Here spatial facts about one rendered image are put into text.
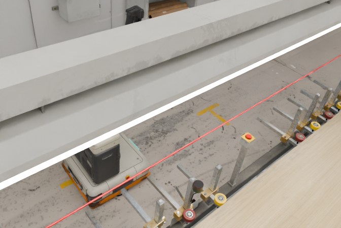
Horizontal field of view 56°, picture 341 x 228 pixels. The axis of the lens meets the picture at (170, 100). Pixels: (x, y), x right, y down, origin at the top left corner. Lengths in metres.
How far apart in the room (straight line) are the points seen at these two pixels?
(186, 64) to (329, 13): 0.57
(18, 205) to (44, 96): 2.94
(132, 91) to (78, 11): 3.29
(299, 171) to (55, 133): 2.29
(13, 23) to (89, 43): 3.34
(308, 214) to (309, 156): 0.55
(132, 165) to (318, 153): 1.63
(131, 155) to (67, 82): 2.79
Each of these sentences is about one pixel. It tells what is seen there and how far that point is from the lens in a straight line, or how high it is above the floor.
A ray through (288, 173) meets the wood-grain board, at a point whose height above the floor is 0.90.
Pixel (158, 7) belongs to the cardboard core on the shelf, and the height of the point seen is 0.96.
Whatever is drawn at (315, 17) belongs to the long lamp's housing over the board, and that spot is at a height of 2.38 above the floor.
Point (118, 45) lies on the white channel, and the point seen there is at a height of 2.46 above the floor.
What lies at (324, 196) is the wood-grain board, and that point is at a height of 0.90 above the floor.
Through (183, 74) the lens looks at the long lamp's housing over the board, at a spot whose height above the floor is 2.37.
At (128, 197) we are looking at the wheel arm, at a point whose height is 0.96.
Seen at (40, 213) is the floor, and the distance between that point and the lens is 3.30.
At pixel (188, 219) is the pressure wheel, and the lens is 2.14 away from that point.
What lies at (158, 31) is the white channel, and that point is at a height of 2.46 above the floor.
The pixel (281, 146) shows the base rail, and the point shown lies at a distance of 3.08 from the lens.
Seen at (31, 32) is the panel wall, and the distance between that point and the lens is 3.97.
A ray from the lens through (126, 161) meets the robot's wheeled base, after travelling 3.20.
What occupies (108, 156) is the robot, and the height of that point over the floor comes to 0.61.
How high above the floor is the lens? 2.72
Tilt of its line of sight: 39 degrees down
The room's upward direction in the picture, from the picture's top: 7 degrees clockwise
